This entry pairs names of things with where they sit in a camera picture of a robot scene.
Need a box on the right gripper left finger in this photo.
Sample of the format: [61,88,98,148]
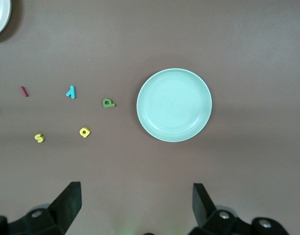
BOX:
[0,181,81,235]

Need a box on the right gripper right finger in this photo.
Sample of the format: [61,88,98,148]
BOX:
[189,183,290,235]

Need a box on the yellow foam letter a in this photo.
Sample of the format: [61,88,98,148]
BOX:
[79,126,91,139]

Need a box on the green foam letter p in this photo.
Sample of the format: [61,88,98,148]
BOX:
[102,98,117,108]

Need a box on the teal foam letter y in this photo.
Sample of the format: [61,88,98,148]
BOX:
[65,85,77,99]

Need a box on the green plate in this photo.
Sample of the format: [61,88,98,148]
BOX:
[136,68,213,143]

